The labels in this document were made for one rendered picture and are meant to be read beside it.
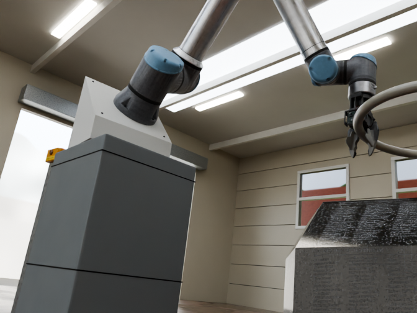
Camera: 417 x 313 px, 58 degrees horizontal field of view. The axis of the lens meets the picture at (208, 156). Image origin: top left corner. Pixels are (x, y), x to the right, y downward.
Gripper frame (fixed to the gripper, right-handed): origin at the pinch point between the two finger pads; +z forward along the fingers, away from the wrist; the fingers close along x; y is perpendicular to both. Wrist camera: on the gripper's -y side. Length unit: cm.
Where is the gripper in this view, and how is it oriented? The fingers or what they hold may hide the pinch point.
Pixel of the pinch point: (362, 154)
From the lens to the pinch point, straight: 136.4
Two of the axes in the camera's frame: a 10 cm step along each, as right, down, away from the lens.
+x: 7.1, -1.2, -7.0
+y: -6.9, -3.6, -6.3
